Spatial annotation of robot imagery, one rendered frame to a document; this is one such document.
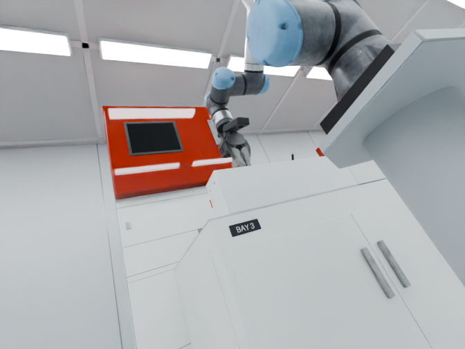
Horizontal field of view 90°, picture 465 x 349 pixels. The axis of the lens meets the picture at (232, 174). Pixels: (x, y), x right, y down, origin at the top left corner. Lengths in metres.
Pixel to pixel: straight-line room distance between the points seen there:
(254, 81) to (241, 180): 0.39
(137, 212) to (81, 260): 1.56
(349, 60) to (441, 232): 0.33
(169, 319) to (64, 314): 1.64
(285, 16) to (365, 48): 0.17
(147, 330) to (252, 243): 0.68
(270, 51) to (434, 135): 0.30
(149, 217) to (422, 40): 1.16
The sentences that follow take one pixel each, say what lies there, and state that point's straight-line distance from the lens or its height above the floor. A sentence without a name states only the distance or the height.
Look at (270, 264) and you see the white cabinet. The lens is 0.63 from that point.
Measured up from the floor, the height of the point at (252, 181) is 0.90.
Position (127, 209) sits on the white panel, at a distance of 1.28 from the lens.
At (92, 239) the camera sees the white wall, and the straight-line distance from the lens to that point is 2.81.
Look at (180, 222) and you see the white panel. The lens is 1.26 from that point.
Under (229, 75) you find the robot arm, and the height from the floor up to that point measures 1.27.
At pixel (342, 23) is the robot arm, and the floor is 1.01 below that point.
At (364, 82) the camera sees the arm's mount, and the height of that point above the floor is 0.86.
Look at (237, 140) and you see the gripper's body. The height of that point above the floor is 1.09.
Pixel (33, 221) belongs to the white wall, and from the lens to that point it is 2.99.
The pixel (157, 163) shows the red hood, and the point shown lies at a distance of 1.35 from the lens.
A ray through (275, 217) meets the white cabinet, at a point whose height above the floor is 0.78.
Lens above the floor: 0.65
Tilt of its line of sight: 24 degrees up
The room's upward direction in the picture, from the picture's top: 22 degrees counter-clockwise
